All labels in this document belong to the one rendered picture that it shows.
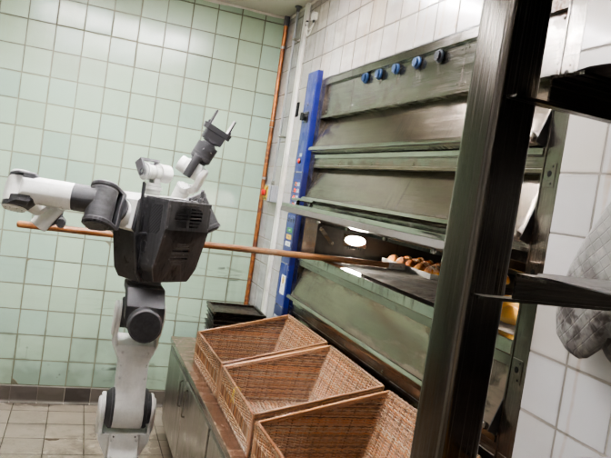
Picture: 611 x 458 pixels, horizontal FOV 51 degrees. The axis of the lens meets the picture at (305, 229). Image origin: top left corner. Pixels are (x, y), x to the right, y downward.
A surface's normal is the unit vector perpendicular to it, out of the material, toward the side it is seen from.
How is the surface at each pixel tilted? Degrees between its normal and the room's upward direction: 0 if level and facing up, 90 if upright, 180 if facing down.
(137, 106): 90
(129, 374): 80
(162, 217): 90
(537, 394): 90
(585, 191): 90
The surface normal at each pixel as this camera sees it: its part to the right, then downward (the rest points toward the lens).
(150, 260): -0.61, -0.03
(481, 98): -0.91, -0.11
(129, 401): 0.35, -0.32
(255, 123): 0.32, 0.10
